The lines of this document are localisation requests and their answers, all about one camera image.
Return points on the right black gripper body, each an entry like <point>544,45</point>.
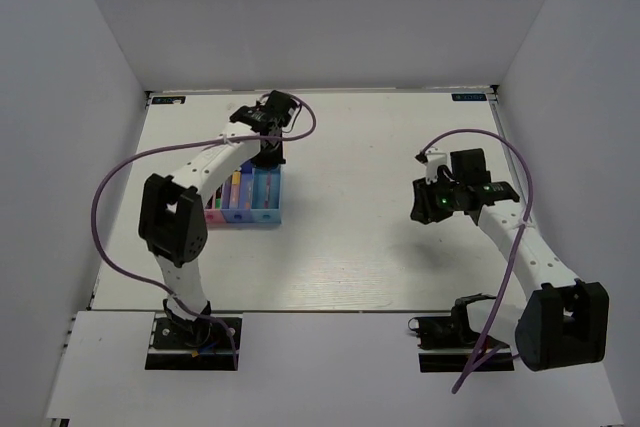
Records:
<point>438,200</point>

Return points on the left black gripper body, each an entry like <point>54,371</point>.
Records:
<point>271,157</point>

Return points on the pink orange cap highlighter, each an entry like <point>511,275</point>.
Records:
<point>234,190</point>

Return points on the grey orange cap highlighter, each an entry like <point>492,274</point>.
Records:
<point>246,188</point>

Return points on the thin pink pen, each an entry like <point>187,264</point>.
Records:
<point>268,184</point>

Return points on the black green cap marker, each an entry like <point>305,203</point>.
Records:
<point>218,198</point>

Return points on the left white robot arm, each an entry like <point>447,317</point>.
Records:
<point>172,219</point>

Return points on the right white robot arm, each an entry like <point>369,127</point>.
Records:
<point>565,319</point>

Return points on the light blue container bin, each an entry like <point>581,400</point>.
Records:
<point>259,214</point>

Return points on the left corner label sticker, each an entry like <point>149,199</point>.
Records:
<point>168,100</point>

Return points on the corner label sticker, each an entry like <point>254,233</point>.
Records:
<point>469,97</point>
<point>168,100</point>

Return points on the dark blue container bin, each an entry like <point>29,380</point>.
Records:
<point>235,215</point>

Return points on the right corner label sticker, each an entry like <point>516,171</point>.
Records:
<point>469,97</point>

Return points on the pink container bin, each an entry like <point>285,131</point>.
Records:
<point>213,217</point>

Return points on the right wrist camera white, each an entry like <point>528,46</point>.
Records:
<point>432,159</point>

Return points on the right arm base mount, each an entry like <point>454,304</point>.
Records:
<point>447,341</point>

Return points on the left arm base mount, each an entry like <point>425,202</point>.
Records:
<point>172,349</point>

